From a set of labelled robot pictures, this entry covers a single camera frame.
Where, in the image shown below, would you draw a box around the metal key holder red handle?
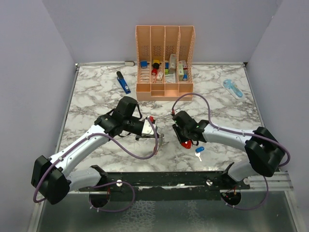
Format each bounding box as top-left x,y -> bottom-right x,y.
153,133 -> 165,155

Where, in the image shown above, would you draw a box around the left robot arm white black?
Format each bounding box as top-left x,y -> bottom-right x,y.
31,96 -> 159,204

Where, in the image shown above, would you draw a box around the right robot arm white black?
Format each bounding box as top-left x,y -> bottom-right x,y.
172,111 -> 284,189

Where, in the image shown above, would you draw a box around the red key tag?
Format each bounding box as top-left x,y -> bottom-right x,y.
181,141 -> 192,149

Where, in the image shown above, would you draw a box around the blue key tag with key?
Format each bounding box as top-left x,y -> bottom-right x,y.
195,146 -> 205,162

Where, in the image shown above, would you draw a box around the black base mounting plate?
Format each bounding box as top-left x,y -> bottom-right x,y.
78,171 -> 252,201

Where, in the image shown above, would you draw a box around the blue black stapler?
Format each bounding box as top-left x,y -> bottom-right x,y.
116,71 -> 131,94

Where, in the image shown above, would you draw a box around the packaged blue toothbrush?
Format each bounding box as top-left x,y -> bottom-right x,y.
223,79 -> 245,100

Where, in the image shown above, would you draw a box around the white red box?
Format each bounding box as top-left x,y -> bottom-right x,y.
178,60 -> 188,81

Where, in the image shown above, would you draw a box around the tall grey box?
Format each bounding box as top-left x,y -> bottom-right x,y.
168,54 -> 177,74

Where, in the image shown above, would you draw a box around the black red stamp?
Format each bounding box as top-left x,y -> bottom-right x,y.
151,62 -> 160,76

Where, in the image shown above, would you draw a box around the blue cube in organizer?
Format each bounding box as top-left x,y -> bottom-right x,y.
140,60 -> 149,69

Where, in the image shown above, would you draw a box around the peach desk organizer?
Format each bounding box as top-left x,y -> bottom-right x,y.
135,26 -> 196,101

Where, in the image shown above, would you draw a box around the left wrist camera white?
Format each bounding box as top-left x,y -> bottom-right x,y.
141,119 -> 155,138

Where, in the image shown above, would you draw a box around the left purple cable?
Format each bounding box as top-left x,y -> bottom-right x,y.
33,117 -> 159,213

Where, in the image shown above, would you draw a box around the purple cable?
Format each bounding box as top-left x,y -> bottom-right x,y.
171,93 -> 291,210
33,117 -> 159,213

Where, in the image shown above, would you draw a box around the white plug on rail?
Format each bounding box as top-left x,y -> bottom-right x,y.
124,61 -> 135,67

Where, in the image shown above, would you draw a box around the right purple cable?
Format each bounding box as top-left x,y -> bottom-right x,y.
171,93 -> 291,210

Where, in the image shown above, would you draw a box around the aluminium frame rail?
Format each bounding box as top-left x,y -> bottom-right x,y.
37,173 -> 294,194

